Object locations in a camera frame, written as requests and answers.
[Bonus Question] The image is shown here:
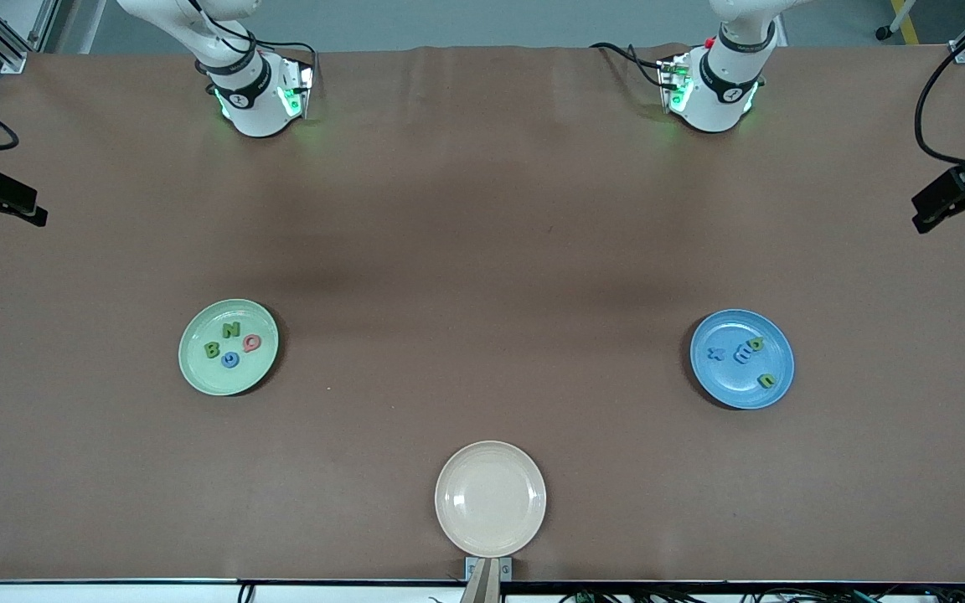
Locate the green plate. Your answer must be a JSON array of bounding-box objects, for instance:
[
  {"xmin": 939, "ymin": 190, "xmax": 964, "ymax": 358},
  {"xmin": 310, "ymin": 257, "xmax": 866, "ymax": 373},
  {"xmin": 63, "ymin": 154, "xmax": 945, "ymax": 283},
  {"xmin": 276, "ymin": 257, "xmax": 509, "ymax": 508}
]
[{"xmin": 178, "ymin": 299, "xmax": 280, "ymax": 397}]

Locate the brown table mat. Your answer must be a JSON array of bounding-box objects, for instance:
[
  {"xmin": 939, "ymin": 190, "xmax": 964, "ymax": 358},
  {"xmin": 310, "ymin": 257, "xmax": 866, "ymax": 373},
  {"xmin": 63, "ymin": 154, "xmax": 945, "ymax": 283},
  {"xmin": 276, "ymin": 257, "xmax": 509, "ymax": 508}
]
[{"xmin": 0, "ymin": 44, "xmax": 965, "ymax": 585}]

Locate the blue plate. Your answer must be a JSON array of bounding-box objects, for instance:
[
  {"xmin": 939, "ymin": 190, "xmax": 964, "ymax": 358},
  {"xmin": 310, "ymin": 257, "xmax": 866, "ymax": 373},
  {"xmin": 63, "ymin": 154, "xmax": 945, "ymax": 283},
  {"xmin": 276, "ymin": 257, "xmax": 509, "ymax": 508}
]
[{"xmin": 689, "ymin": 309, "xmax": 795, "ymax": 410}]

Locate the beige plate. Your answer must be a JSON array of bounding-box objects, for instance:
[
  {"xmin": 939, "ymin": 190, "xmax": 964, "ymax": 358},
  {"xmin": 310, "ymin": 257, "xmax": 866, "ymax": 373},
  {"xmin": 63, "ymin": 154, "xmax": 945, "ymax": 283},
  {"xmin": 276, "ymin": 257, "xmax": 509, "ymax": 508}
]
[{"xmin": 435, "ymin": 441, "xmax": 547, "ymax": 559}]

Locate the black right arm base cable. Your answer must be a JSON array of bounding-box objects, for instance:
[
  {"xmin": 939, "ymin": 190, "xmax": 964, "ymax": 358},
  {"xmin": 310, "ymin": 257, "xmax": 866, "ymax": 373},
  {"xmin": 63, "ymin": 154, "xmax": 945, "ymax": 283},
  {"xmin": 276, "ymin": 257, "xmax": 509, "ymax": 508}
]
[{"xmin": 258, "ymin": 42, "xmax": 317, "ymax": 76}]

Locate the black arm base cable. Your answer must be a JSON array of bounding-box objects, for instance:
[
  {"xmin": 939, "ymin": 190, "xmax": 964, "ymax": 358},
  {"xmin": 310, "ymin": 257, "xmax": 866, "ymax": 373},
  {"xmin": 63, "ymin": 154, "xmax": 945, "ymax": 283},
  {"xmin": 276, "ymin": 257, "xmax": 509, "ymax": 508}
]
[
  {"xmin": 590, "ymin": 42, "xmax": 669, "ymax": 89},
  {"xmin": 258, "ymin": 42, "xmax": 317, "ymax": 76}
]

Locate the black left arm base cable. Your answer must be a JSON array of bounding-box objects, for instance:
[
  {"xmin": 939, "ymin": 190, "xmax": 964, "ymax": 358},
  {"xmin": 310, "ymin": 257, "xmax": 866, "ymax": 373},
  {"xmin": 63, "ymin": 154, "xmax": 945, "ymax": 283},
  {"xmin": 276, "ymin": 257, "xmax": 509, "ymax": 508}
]
[{"xmin": 590, "ymin": 42, "xmax": 669, "ymax": 89}]

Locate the grey mount bracket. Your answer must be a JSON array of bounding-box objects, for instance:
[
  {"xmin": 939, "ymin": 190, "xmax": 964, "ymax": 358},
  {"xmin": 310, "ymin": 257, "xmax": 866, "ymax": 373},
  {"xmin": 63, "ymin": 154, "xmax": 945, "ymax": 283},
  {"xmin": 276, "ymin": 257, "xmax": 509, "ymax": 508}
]
[{"xmin": 464, "ymin": 556, "xmax": 513, "ymax": 582}]

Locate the beige camera pole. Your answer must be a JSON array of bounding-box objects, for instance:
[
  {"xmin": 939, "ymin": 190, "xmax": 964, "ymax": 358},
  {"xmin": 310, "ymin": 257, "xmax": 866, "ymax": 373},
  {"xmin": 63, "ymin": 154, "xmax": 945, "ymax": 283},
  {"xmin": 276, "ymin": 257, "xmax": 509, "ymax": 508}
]
[{"xmin": 459, "ymin": 559, "xmax": 502, "ymax": 603}]

